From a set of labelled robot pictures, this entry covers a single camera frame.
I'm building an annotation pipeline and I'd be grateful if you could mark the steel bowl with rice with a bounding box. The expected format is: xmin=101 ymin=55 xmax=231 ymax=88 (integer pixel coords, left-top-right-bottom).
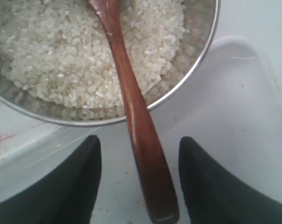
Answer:
xmin=0 ymin=0 xmax=220 ymax=127

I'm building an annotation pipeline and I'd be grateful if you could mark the brown wooden spoon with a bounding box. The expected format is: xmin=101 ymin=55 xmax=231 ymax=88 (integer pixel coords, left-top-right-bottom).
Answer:
xmin=89 ymin=0 xmax=179 ymax=224

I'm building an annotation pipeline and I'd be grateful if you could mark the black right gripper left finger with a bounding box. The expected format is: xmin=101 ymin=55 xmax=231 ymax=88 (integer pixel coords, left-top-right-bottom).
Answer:
xmin=0 ymin=135 xmax=102 ymax=224

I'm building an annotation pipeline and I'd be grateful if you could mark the white plastic tray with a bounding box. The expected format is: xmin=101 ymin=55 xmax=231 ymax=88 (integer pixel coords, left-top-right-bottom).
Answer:
xmin=0 ymin=36 xmax=282 ymax=224

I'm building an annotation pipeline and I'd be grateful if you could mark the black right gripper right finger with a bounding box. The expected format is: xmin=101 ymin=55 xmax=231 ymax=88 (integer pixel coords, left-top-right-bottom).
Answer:
xmin=179 ymin=136 xmax=282 ymax=224

